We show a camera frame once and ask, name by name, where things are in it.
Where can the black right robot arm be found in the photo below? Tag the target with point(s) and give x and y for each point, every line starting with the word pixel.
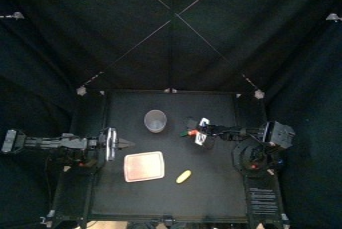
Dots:
pixel 267 139

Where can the pink square plate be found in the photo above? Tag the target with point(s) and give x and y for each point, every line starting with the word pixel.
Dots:
pixel 143 166

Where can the clear plastic cup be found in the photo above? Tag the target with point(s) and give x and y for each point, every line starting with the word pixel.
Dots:
pixel 155 121

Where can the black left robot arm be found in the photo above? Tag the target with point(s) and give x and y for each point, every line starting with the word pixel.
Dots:
pixel 54 143

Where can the orange toy carrot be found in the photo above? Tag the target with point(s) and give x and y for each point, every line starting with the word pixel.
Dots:
pixel 190 133

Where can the white label sticker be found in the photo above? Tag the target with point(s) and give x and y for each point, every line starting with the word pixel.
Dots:
pixel 262 203

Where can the silver frame corner bracket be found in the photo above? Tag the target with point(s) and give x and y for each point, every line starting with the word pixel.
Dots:
pixel 259 94
pixel 80 90

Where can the silver frame middle bracket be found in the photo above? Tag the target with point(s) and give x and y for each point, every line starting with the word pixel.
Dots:
pixel 170 90

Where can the silver cloth clamp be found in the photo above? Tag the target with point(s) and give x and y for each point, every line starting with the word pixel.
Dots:
pixel 15 15
pixel 333 17

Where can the yellow toy corn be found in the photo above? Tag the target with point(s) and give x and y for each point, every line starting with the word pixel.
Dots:
pixel 183 176

